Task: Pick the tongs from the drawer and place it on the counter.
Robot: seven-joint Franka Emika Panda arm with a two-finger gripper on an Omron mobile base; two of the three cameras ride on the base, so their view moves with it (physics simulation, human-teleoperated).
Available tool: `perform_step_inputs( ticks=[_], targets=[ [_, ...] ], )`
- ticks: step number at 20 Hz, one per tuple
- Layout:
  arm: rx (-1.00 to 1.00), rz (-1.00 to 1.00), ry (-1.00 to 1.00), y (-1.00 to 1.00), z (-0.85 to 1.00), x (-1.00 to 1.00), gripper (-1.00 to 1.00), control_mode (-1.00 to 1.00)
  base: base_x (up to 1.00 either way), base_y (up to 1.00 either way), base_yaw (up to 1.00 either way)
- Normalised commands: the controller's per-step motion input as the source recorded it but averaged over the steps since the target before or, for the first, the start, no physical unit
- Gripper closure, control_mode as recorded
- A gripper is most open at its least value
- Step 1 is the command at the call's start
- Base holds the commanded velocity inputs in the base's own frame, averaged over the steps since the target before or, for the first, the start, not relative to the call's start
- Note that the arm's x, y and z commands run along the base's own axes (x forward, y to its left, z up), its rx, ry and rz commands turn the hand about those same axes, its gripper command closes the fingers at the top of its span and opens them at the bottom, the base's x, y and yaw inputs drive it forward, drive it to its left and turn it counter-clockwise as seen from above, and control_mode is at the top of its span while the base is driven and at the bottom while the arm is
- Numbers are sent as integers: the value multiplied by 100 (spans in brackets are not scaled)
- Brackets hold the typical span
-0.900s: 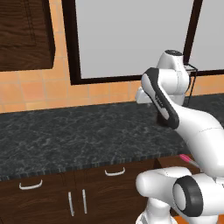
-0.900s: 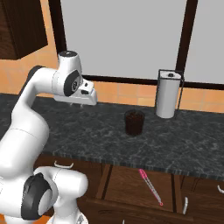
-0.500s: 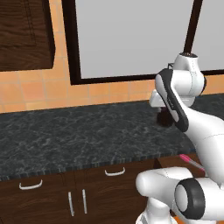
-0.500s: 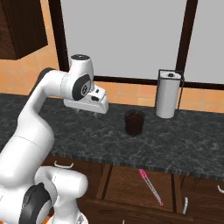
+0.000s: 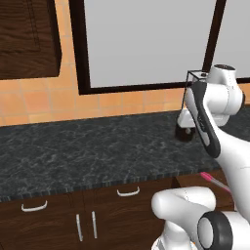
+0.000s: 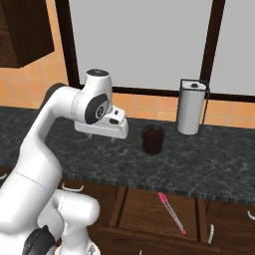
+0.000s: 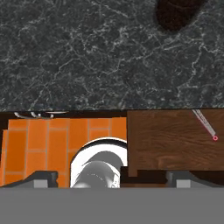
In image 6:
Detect dark wood cupboard front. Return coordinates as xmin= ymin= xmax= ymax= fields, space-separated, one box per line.
xmin=203 ymin=198 xmax=255 ymax=255

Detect white paper towel roll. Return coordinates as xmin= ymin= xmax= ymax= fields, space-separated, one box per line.
xmin=176 ymin=80 xmax=207 ymax=136

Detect open dark wood drawer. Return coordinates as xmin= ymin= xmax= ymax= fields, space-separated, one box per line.
xmin=97 ymin=186 xmax=223 ymax=255

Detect white drawer handle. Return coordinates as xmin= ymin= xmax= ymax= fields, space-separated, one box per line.
xmin=207 ymin=223 xmax=215 ymax=245

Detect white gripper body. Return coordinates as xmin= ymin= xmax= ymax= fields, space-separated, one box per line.
xmin=74 ymin=117 xmax=129 ymax=140

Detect dark brown glass cup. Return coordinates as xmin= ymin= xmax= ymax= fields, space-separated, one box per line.
xmin=140 ymin=124 xmax=166 ymax=155

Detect dark wood wall cupboard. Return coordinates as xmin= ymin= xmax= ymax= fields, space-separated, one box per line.
xmin=0 ymin=0 xmax=56 ymax=70

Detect dark wood drawer front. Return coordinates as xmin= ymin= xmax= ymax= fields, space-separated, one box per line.
xmin=58 ymin=178 xmax=120 ymax=230

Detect pink tongs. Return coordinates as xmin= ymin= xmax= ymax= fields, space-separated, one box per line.
xmin=157 ymin=191 xmax=187 ymax=236

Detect dark framed window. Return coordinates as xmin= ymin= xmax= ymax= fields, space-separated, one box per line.
xmin=54 ymin=0 xmax=255 ymax=104

